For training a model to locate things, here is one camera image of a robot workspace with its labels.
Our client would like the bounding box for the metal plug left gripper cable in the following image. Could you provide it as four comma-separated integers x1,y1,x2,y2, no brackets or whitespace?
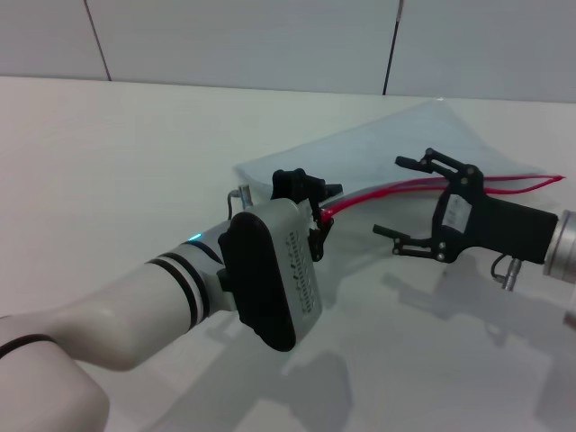
226,184,256,222

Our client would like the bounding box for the clear document bag red zip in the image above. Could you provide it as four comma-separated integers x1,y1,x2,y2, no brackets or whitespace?
232,98,566,272

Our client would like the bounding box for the metal plug right gripper cable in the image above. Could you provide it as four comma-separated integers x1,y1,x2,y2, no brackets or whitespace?
490,253,524,292

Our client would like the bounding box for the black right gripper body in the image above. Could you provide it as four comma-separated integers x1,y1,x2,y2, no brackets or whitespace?
430,179,560,266

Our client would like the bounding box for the metal plug gripper cable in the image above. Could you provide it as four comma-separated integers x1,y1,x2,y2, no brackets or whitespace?
490,253,524,292
226,184,256,222

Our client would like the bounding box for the grey black wrist camera box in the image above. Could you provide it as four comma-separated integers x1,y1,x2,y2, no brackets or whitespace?
217,197,323,353

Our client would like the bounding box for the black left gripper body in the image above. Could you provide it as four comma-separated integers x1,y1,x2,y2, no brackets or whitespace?
270,167,327,226

